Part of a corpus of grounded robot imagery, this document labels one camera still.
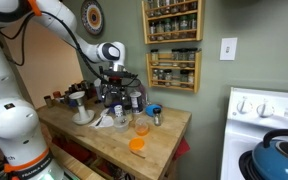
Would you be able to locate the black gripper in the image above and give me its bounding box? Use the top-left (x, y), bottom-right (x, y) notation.
top-left (104, 75), bottom-right (130, 108)

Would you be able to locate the black and white canister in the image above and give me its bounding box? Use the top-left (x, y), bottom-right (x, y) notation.
top-left (129, 91), bottom-right (144, 115)

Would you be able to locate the clear plastic bag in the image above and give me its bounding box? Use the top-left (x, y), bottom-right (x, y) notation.
top-left (127, 79), bottom-right (149, 105)

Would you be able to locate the white paper napkin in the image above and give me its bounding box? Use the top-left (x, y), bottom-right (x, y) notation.
top-left (89, 114), bottom-right (115, 130)

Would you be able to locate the white pillar mill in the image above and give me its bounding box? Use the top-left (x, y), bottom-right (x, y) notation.
top-left (68, 91), bottom-right (89, 122)

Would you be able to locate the blue round container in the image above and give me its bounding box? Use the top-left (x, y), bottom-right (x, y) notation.
top-left (145, 103), bottom-right (164, 118)

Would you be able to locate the clear cup with orange liquid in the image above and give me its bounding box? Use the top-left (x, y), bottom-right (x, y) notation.
top-left (134, 116), bottom-right (150, 137)

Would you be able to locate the glass spice jar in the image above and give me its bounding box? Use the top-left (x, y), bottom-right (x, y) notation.
top-left (156, 20), bottom-right (165, 36)
top-left (179, 69), bottom-right (189, 89)
top-left (187, 13), bottom-right (198, 32)
top-left (150, 48), bottom-right (160, 66)
top-left (179, 48), bottom-right (189, 68)
top-left (151, 68), bottom-right (160, 85)
top-left (164, 68), bottom-right (174, 86)
top-left (170, 48), bottom-right (180, 63)
top-left (179, 15), bottom-right (189, 33)
top-left (149, 21), bottom-right (158, 36)
top-left (164, 18), bottom-right (173, 35)
top-left (187, 47), bottom-right (198, 63)

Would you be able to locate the glass shaker with black cap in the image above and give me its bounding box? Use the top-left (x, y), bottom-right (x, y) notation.
top-left (152, 106), bottom-right (163, 127)

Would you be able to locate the small wooden spice rack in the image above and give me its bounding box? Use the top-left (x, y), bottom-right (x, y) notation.
top-left (145, 49), bottom-right (203, 94)

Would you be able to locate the orange lid jar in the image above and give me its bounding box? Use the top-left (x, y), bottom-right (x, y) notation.
top-left (52, 90), bottom-right (63, 102)

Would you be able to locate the black lid spice jar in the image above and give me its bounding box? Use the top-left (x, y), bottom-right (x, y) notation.
top-left (43, 94), bottom-right (54, 109)

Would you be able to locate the large wooden spice rack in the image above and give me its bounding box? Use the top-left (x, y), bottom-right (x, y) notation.
top-left (141, 0), bottom-right (206, 46)

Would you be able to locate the red cloth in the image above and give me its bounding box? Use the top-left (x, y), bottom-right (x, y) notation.
top-left (173, 136), bottom-right (192, 162)

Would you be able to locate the white stove knob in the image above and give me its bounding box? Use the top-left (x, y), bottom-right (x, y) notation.
top-left (236, 96), bottom-right (254, 115)
top-left (256, 99), bottom-right (275, 119)

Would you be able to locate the white electric stove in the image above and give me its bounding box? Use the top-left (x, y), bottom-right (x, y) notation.
top-left (220, 86), bottom-right (288, 180)

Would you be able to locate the black stove burner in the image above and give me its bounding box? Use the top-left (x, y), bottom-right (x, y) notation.
top-left (238, 149), bottom-right (262, 180)

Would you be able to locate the blue kettle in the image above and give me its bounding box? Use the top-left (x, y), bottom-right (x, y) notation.
top-left (251, 128), bottom-right (288, 180)

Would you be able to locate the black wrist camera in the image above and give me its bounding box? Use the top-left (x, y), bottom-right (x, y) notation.
top-left (100, 68), bottom-right (132, 80)

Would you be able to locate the black handled utensil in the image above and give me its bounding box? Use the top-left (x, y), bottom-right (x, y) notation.
top-left (95, 107), bottom-right (111, 128)

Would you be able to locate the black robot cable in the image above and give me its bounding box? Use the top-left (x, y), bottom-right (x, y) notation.
top-left (0, 11), bottom-right (112, 85)

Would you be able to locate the decorative wall plate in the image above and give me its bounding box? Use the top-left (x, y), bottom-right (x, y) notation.
top-left (80, 0), bottom-right (105, 36)

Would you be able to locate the white light switch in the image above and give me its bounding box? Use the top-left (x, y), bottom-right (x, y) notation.
top-left (219, 36), bottom-right (239, 62)

